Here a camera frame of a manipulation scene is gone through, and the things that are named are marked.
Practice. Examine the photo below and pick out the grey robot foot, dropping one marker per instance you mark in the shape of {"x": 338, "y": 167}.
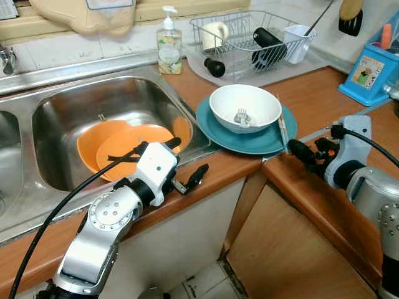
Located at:
{"x": 151, "y": 293}

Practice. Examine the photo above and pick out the white cabinet door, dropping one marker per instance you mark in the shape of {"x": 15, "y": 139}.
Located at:
{"x": 187, "y": 237}

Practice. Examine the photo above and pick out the orange plastic plate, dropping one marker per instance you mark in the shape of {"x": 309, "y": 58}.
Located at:
{"x": 134, "y": 140}

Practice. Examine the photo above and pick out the teal plate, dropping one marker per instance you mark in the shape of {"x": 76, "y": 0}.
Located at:
{"x": 218, "y": 134}

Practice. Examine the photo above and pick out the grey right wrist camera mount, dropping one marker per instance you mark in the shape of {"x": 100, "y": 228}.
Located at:
{"x": 355, "y": 146}

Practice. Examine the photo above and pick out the black flask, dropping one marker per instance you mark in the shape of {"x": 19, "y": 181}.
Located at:
{"x": 268, "y": 47}

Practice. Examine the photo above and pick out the wooden chopstick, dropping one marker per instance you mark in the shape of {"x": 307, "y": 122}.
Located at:
{"x": 283, "y": 128}

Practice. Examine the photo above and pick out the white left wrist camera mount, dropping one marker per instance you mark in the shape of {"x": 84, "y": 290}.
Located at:
{"x": 156, "y": 168}

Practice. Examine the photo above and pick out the clear plastic container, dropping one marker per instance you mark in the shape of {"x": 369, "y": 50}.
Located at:
{"x": 109, "y": 4}

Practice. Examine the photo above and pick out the silver metal fork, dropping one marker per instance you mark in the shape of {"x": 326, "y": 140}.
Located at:
{"x": 242, "y": 117}

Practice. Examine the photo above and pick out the cream mug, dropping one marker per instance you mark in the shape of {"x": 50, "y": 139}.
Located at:
{"x": 215, "y": 36}

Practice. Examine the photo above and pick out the grey ribbed object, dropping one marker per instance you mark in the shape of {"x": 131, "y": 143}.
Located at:
{"x": 7, "y": 9}

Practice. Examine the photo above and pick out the stainless steel sink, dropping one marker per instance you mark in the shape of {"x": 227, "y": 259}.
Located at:
{"x": 75, "y": 106}

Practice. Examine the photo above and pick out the grey drain tray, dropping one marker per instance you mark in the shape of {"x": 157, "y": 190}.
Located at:
{"x": 299, "y": 73}

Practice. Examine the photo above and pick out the chrome faucet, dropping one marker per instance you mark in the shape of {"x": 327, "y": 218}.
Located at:
{"x": 7, "y": 61}

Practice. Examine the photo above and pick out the clear soap pump bottle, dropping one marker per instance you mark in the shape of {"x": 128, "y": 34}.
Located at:
{"x": 169, "y": 53}

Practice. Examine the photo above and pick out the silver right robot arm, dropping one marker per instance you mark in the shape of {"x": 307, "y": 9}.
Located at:
{"x": 374, "y": 193}

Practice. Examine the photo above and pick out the brown wooden cabinet door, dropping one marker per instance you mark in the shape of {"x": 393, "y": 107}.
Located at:
{"x": 280, "y": 249}

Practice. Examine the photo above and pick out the beige plastic board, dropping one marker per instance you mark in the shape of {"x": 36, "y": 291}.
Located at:
{"x": 81, "y": 18}

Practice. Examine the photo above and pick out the small silver metal object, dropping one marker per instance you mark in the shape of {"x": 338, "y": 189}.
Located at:
{"x": 391, "y": 91}

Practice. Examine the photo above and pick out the blue plastic utensil holder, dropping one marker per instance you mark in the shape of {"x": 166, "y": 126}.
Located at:
{"x": 374, "y": 78}

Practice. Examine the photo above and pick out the white cutlery cup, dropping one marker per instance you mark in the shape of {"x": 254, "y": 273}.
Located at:
{"x": 298, "y": 45}

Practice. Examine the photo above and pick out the white ceramic bowl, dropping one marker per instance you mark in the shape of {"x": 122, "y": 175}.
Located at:
{"x": 249, "y": 99}

